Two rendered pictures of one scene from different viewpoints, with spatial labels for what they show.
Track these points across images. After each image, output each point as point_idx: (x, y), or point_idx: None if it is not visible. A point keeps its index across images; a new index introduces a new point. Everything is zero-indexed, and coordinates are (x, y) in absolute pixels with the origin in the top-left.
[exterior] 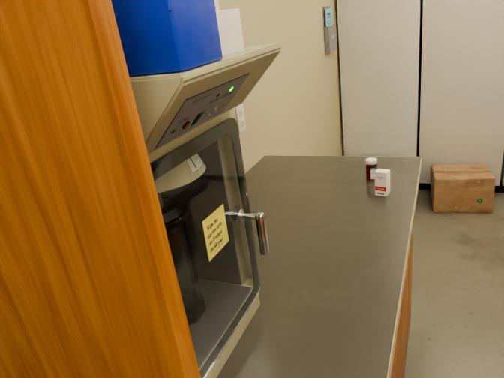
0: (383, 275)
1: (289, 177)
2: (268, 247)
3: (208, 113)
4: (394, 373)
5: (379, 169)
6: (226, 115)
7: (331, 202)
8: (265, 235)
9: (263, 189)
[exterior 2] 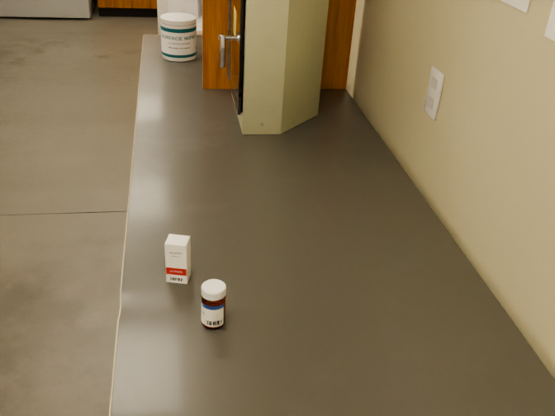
0: (149, 164)
1: (392, 309)
2: (219, 62)
3: None
4: None
5: (184, 242)
6: None
7: (255, 248)
8: (219, 50)
9: (401, 266)
